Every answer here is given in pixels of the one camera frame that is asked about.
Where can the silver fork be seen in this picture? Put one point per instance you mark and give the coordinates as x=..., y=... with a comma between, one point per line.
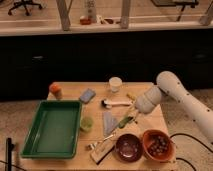
x=92, y=146

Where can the dark maroon bowl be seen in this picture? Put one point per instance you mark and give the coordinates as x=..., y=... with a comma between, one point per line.
x=128, y=148

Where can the black stand post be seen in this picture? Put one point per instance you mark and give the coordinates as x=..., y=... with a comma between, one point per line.
x=9, y=149

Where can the red object on shelf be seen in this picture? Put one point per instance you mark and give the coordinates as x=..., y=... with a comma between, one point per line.
x=84, y=20

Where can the orange bowl with nuts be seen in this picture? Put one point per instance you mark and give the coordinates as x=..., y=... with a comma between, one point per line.
x=157, y=146

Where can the small green cup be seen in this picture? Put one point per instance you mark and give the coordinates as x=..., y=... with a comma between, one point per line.
x=86, y=124

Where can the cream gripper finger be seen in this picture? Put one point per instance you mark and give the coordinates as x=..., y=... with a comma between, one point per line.
x=135, y=116

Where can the yellow banana toy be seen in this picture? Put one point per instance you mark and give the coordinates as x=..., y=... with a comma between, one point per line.
x=131, y=96

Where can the green pepper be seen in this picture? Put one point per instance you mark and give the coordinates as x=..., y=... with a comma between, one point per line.
x=124, y=121

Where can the white handled brush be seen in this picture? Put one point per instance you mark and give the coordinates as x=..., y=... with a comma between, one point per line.
x=109, y=103

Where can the blue sponge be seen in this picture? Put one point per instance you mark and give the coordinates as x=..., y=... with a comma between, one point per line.
x=86, y=96

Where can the wooden block with black edge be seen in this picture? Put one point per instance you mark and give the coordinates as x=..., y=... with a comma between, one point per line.
x=101, y=150

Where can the green plastic tray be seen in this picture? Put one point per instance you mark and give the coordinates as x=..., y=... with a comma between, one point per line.
x=54, y=130

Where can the grey triangular cloth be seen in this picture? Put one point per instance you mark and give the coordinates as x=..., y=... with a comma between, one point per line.
x=109, y=123

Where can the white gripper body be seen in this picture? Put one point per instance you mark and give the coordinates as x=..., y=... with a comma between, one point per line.
x=146, y=102

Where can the black office chair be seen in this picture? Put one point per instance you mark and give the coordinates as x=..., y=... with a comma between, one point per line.
x=25, y=4

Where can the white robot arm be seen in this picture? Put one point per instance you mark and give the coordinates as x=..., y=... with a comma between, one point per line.
x=167, y=83

